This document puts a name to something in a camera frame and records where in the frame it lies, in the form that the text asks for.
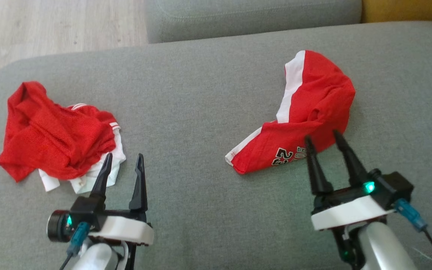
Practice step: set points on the wide yellow sofa backrest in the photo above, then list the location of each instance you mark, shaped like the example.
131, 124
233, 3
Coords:
407, 10

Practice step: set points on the large grey sofa seat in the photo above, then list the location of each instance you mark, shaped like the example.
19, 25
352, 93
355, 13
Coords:
201, 131

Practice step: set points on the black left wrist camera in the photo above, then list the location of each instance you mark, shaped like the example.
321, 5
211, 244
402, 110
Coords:
83, 212

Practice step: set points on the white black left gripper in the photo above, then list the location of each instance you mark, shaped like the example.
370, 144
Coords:
126, 230

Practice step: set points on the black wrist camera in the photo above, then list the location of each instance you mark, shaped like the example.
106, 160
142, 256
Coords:
394, 185
83, 212

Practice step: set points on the red shorts with white stripe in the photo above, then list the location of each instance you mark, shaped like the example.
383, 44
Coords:
313, 101

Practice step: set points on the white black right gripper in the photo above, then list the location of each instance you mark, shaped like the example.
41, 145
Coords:
347, 212

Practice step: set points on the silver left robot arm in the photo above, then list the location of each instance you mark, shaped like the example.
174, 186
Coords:
96, 258

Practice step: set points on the grey sofa seat cushion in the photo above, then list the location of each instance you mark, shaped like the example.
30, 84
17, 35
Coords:
246, 18

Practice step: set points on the red mesh basketball jersey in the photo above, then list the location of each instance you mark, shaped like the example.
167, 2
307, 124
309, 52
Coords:
51, 138

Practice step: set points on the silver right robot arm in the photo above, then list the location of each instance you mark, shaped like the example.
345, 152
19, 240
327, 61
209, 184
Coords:
381, 247

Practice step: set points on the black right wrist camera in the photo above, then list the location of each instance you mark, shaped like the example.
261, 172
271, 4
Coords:
394, 185

